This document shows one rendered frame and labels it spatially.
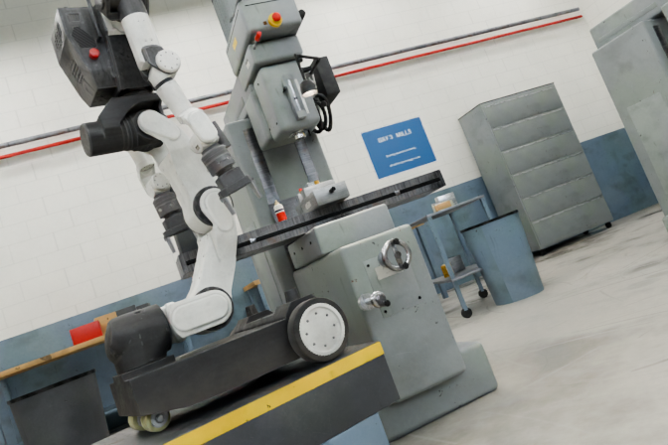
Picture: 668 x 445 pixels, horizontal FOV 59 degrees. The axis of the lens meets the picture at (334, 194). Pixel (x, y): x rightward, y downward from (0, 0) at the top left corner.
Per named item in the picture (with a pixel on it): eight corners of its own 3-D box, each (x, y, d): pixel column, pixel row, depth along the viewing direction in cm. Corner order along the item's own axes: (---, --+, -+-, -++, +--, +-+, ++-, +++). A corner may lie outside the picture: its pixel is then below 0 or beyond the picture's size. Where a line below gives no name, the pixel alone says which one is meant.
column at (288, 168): (414, 383, 298) (307, 101, 318) (329, 423, 281) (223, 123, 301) (378, 378, 344) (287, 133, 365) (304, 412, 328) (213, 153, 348)
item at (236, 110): (297, 86, 289) (283, 50, 291) (253, 97, 281) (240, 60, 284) (267, 139, 363) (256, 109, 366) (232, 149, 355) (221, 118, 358)
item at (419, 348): (470, 370, 223) (412, 222, 231) (397, 405, 212) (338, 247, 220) (390, 364, 298) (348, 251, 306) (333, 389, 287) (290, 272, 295)
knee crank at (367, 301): (397, 303, 198) (390, 286, 199) (381, 309, 196) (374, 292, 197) (374, 307, 219) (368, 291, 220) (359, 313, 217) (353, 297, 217)
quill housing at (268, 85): (324, 120, 268) (299, 57, 272) (281, 131, 260) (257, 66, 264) (313, 134, 285) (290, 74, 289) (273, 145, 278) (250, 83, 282)
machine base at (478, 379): (502, 387, 233) (482, 339, 236) (369, 455, 212) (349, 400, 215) (389, 374, 345) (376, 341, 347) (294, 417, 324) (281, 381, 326)
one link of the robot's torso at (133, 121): (135, 142, 196) (124, 109, 197) (126, 156, 207) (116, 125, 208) (173, 135, 203) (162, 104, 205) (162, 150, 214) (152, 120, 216)
